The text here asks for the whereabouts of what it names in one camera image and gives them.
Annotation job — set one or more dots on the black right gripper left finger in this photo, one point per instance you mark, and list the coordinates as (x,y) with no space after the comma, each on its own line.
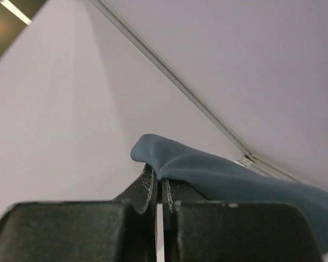
(122,229)

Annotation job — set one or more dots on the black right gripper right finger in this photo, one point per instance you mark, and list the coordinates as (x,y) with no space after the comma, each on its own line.
(196,229)

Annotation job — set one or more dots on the blue-grey t-shirt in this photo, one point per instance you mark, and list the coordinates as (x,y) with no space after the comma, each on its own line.
(218,178)

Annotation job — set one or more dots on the ceiling light strip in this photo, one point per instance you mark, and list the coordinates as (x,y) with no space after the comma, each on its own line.
(16,11)

